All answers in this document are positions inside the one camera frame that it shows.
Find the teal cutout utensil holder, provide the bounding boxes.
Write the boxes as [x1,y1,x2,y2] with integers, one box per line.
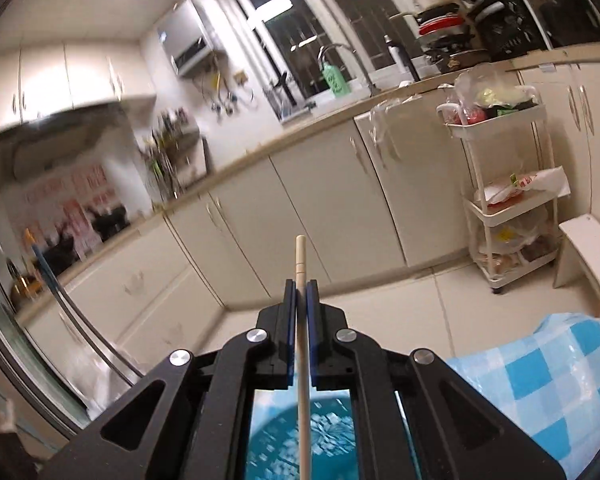
[245,389,422,480]

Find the curved metal faucet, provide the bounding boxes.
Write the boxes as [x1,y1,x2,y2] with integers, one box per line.
[319,43,378,99]

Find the white stool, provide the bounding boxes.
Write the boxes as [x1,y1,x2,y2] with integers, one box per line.
[552,214,600,311]

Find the black shelf unit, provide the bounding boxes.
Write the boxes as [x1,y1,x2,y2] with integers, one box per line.
[442,0,600,60]

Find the cream upper cabinets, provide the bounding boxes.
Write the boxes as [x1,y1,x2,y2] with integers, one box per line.
[0,42,157,126]

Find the stack of pots and pans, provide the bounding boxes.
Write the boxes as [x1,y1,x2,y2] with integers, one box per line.
[411,0,490,74]

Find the wall utensil rack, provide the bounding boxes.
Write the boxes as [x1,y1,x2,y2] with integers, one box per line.
[139,109,212,202]

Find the grey water heater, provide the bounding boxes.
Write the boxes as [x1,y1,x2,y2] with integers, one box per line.
[156,0,215,79]

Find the clear plastic bag with groceries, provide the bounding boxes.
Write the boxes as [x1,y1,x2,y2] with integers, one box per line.
[445,69,540,126]

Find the white rolling cart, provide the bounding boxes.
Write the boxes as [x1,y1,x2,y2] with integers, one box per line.
[436,99,572,295]

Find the clear bag with yellow label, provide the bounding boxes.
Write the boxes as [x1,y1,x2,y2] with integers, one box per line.
[479,209,552,262]

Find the blue white checkered tablecloth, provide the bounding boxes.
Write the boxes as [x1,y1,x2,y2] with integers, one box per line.
[445,312,600,480]

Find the black kettle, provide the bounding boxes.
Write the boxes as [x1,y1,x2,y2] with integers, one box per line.
[39,235,77,277]

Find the pink wall stickers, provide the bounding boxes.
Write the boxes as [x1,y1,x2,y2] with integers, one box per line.
[7,164,122,261]

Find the kitchen window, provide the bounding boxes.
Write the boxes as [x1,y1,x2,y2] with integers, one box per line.
[229,0,423,108]

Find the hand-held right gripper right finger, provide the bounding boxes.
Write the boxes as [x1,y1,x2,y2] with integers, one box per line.
[305,280,566,480]

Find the green bottle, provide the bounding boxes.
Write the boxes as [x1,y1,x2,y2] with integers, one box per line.
[321,57,352,99]

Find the white bag with red print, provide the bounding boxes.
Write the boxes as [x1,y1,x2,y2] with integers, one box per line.
[475,166,572,206]

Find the cream chopstick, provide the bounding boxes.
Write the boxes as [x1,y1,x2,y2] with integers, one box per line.
[294,235,312,480]

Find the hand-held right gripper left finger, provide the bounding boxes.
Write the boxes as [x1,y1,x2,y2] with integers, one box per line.
[37,280,298,480]

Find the black wok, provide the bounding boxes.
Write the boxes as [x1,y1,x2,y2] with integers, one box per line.
[89,204,132,241]

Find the steel range hood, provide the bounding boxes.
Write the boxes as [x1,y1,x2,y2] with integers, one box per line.
[0,101,137,182]

